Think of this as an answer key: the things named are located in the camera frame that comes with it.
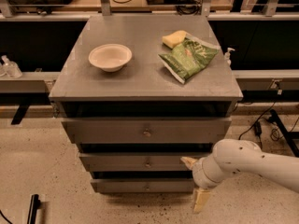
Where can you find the black object on floor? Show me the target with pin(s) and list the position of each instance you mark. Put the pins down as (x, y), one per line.
(34, 205)

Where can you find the grey bottom drawer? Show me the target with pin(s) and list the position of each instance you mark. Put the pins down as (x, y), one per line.
(142, 185)

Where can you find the green chip bag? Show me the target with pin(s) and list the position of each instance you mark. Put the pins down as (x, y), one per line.
(189, 57)

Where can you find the black stand leg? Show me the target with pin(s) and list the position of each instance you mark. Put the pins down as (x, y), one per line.
(290, 136)

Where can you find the grey drawer cabinet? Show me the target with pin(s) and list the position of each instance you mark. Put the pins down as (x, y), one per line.
(143, 88)

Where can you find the grey drawer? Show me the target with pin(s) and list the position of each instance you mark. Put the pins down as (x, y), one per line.
(141, 131)
(137, 162)
(142, 185)

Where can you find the white pump bottle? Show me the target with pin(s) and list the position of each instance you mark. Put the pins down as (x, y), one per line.
(227, 55)

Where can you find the yellow sponge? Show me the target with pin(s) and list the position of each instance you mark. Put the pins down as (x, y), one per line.
(174, 39)

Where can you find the grey top drawer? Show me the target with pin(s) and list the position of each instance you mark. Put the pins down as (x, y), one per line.
(141, 131)

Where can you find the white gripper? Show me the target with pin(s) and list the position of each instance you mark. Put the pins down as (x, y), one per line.
(198, 174)

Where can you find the white bowl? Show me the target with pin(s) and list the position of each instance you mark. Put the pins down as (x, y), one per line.
(110, 57)

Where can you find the clear sanitizer bottle left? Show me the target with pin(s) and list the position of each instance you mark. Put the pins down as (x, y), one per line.
(11, 68)

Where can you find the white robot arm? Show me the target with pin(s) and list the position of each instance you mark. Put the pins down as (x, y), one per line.
(229, 158)

